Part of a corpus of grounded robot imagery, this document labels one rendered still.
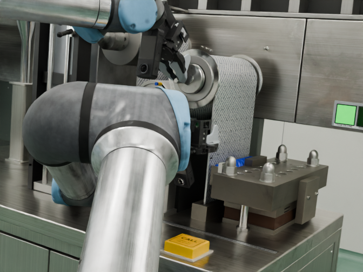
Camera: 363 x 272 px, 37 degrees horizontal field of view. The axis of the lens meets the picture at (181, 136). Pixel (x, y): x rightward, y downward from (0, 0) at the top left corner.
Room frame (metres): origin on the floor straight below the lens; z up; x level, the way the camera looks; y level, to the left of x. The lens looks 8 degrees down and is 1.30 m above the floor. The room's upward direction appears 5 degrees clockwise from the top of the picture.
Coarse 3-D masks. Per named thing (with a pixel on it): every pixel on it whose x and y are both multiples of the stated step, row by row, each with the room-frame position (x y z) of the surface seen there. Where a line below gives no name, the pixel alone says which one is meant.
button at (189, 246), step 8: (168, 240) 1.10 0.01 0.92; (176, 240) 1.10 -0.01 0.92; (184, 240) 1.11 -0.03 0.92; (192, 240) 1.11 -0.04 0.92; (200, 240) 1.11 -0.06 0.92; (168, 248) 1.09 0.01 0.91; (176, 248) 1.08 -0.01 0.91; (184, 248) 1.07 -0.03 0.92; (192, 248) 1.06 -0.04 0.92; (200, 248) 1.08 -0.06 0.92; (208, 248) 1.11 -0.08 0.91; (184, 256) 1.07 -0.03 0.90; (192, 256) 1.06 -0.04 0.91
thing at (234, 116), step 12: (216, 108) 1.37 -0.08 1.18; (228, 108) 1.43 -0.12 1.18; (240, 108) 1.49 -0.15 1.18; (252, 108) 1.55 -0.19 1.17; (216, 120) 1.37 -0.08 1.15; (228, 120) 1.43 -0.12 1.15; (240, 120) 1.49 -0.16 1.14; (252, 120) 1.56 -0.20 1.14; (228, 132) 1.44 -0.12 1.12; (240, 132) 1.50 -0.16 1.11; (228, 144) 1.44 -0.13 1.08; (240, 144) 1.51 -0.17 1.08; (216, 156) 1.39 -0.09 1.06; (228, 156) 1.45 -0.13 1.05; (240, 156) 1.51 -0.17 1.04
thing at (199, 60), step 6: (192, 60) 1.38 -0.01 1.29; (198, 60) 1.37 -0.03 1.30; (204, 60) 1.36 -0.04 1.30; (204, 66) 1.36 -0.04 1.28; (210, 66) 1.36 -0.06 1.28; (174, 72) 1.41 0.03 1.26; (210, 72) 1.35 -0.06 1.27; (210, 78) 1.35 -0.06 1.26; (174, 84) 1.41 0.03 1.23; (210, 84) 1.35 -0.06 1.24; (180, 90) 1.40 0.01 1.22; (204, 90) 1.36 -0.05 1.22; (210, 90) 1.36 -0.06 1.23; (186, 96) 1.39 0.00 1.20; (192, 96) 1.38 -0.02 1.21; (198, 96) 1.37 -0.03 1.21; (204, 96) 1.36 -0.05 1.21
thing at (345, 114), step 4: (340, 108) 1.51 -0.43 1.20; (344, 108) 1.51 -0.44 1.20; (348, 108) 1.50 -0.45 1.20; (352, 108) 1.49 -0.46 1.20; (340, 112) 1.51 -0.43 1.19; (344, 112) 1.50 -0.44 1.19; (348, 112) 1.50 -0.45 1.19; (352, 112) 1.49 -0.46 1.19; (336, 116) 1.52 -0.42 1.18; (340, 116) 1.51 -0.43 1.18; (344, 116) 1.50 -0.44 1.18; (348, 116) 1.50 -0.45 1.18; (352, 116) 1.49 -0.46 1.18; (336, 120) 1.51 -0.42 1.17; (340, 120) 1.51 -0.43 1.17; (344, 120) 1.50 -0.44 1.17; (348, 120) 1.50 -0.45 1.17; (352, 120) 1.49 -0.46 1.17; (352, 124) 1.49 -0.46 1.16
